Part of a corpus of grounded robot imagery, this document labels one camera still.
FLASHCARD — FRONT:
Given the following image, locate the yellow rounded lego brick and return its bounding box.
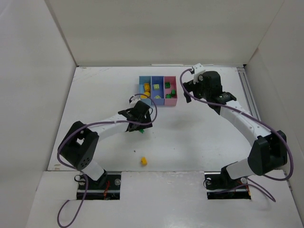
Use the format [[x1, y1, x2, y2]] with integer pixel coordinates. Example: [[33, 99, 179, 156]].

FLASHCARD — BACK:
[[140, 92, 151, 99]]

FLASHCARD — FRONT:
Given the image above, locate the yellow arch lego brick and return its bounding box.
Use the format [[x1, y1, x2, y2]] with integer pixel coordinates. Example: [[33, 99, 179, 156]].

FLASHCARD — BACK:
[[143, 83, 151, 93]]

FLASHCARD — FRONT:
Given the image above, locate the small yellow lego brick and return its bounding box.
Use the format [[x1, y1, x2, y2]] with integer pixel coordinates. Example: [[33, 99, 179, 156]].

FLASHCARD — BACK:
[[141, 157, 147, 166]]

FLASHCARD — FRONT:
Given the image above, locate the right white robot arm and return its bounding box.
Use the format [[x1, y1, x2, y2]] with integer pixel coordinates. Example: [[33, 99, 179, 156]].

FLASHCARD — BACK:
[[181, 65, 293, 190]]

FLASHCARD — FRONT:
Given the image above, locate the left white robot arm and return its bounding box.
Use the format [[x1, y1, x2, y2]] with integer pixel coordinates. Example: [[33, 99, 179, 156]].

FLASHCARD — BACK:
[[57, 100, 152, 187]]

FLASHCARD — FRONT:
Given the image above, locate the pink container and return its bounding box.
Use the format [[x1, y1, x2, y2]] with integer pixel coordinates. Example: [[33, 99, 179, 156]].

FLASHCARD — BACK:
[[164, 76, 178, 106]]

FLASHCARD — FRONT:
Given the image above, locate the light blue container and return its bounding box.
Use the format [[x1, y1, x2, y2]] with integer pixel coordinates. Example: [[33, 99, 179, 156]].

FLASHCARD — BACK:
[[138, 76, 152, 106]]

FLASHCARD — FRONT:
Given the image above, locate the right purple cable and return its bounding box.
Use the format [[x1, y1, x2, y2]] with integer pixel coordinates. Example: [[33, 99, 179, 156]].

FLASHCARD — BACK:
[[180, 68, 294, 202]]

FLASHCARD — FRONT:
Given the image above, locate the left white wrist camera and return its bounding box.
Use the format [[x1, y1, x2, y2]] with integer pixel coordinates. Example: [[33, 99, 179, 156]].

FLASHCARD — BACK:
[[129, 97, 141, 107]]

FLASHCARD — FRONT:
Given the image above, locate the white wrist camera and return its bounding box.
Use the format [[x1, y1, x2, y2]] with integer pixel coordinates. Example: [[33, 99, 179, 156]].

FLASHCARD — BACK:
[[129, 97, 141, 107], [191, 63, 206, 84]]

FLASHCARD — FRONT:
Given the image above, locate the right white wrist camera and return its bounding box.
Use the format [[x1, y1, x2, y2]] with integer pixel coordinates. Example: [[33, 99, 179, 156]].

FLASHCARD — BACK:
[[191, 63, 206, 84]]

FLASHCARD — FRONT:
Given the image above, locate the aluminium rail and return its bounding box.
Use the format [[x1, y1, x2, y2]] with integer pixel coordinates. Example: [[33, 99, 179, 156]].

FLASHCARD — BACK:
[[237, 67, 261, 120]]

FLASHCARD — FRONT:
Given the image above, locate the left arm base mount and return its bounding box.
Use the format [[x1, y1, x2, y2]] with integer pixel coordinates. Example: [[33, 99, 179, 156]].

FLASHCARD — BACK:
[[74, 172, 122, 200]]

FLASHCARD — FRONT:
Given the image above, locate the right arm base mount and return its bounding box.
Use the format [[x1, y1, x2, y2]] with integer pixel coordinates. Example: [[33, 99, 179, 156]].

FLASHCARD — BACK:
[[203, 169, 251, 200]]

